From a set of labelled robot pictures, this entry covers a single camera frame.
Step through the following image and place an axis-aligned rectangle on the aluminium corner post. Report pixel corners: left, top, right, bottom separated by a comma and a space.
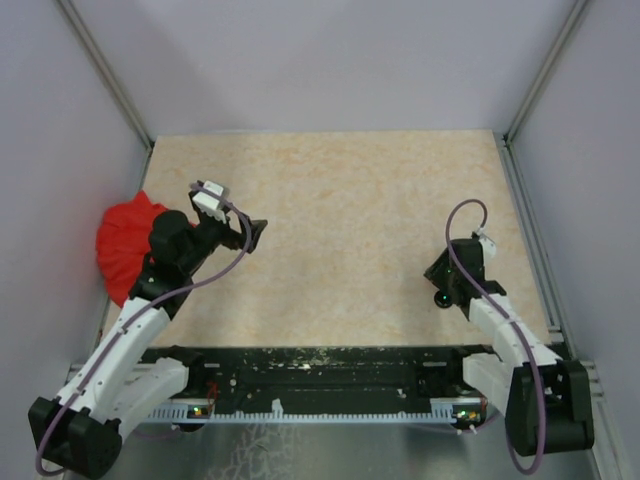
502, 0, 593, 147
54, 0, 155, 154

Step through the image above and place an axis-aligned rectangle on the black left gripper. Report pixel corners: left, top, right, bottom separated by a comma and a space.
179, 202, 266, 273

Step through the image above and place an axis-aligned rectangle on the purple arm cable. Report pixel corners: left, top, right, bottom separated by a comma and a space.
445, 199, 549, 475
35, 183, 252, 475

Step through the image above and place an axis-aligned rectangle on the black round charging case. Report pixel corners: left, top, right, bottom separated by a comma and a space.
433, 291, 452, 309

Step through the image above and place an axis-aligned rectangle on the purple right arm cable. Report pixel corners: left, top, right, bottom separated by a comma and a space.
445, 199, 549, 475

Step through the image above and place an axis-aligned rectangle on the red crumpled cloth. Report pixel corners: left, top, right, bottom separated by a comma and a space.
95, 190, 167, 307

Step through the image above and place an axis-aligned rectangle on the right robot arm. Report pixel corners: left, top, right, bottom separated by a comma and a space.
424, 235, 595, 456

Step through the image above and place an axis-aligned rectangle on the aluminium side rail right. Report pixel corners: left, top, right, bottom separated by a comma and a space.
497, 139, 606, 401

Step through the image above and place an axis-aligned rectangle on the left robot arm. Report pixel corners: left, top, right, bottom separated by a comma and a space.
28, 208, 268, 479

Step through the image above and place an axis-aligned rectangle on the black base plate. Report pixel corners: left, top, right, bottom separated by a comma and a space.
160, 346, 497, 432

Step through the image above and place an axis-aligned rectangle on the aluminium corner post right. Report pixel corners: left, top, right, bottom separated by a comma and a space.
502, 0, 593, 147

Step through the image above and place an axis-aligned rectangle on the aluminium corner post left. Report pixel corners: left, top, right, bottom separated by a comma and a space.
54, 0, 155, 154

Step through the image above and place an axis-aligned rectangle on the white slotted cable duct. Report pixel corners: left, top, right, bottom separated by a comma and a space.
143, 399, 488, 429

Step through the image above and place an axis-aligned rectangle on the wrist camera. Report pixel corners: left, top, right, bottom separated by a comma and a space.
473, 227, 497, 261
189, 180, 229, 223

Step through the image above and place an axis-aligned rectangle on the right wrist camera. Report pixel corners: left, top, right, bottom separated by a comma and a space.
473, 227, 497, 261

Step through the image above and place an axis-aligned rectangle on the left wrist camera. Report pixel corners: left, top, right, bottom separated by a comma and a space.
189, 180, 229, 223

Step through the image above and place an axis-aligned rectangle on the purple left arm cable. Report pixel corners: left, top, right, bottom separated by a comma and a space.
35, 183, 252, 475

